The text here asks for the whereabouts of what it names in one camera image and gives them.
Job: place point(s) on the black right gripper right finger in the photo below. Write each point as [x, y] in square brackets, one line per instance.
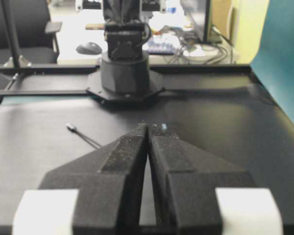
[199, 193]

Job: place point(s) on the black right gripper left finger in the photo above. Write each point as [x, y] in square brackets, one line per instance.
[98, 193]

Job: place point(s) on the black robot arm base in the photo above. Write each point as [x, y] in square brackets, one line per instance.
[124, 74]

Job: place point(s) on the black mat on table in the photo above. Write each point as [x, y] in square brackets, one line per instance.
[235, 119]

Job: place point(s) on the grey computer mouse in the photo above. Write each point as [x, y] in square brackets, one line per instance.
[89, 48]

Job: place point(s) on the keyboard with blue keys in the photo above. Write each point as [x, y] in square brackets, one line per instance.
[155, 47]

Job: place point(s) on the teal backdrop sheet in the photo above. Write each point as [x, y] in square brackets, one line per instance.
[274, 61]

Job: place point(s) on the black office chair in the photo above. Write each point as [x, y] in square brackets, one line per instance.
[35, 30]

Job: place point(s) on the black computer monitor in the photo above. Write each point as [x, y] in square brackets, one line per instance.
[200, 14]

